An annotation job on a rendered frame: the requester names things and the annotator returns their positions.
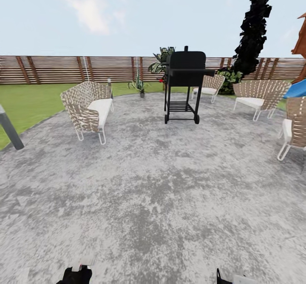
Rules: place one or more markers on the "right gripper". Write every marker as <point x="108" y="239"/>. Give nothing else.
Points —
<point x="219" y="281"/>

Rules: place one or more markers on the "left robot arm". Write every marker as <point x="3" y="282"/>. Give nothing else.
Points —
<point x="79" y="273"/>

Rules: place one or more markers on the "charcoal grill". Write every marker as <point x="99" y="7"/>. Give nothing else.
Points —
<point x="185" y="68"/>

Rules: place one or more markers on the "pot plant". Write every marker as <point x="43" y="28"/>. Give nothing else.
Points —
<point x="142" y="93"/>

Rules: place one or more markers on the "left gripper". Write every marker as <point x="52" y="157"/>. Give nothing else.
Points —
<point x="81" y="277"/>

